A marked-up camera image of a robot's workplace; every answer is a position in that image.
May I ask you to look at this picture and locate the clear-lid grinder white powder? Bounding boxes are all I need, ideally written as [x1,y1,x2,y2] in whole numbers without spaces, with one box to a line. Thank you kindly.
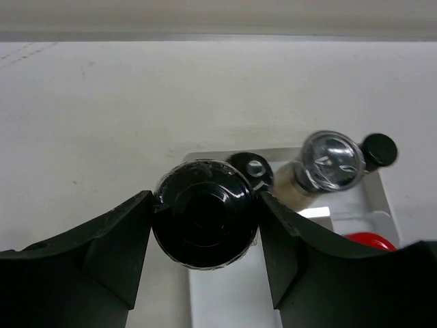
[271,131,365,212]

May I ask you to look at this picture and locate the white powder bottle black cap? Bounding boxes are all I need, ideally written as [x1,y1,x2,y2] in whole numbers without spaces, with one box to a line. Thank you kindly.
[152,159,259,271]

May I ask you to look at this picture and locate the white plastic organizer tray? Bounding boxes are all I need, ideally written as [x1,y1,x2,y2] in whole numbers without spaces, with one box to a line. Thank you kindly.
[189,172,399,327]

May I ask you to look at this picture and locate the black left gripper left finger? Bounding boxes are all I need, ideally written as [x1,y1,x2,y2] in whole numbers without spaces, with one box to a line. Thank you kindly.
[1,191,153,327]

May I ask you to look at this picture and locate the small spice jar black cap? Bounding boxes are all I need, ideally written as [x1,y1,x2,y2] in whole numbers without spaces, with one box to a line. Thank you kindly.
[359,133,398,173]

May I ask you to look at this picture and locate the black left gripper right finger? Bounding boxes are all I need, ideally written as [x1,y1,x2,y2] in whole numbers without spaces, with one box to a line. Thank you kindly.
[259,192,436,327]

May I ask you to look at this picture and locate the knob-cap jar tan chunks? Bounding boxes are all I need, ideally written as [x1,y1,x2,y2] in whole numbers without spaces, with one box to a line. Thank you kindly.
[225,152,274,191]

